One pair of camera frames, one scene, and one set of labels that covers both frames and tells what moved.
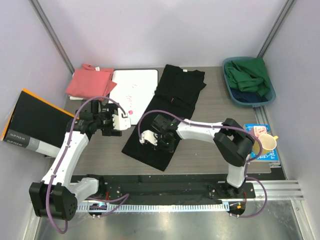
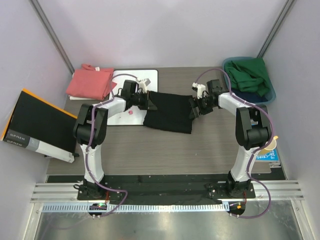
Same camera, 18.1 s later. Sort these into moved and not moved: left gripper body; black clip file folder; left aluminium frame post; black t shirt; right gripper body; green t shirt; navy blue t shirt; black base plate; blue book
Moved: left gripper body; black t shirt; right gripper body
Not moved: blue book; black base plate; black clip file folder; navy blue t shirt; green t shirt; left aluminium frame post
